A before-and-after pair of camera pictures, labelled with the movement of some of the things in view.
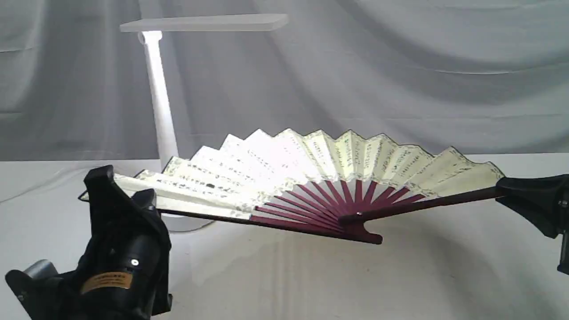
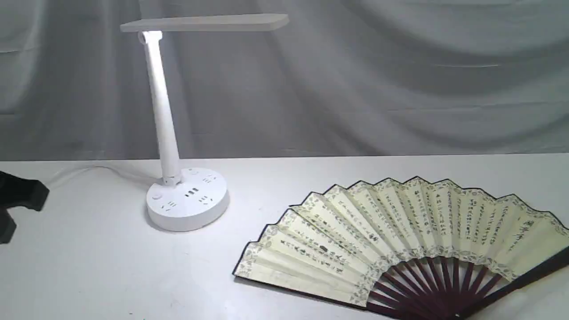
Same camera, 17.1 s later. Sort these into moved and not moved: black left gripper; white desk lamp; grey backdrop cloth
Moved: black left gripper
Not moved: white desk lamp; grey backdrop cloth
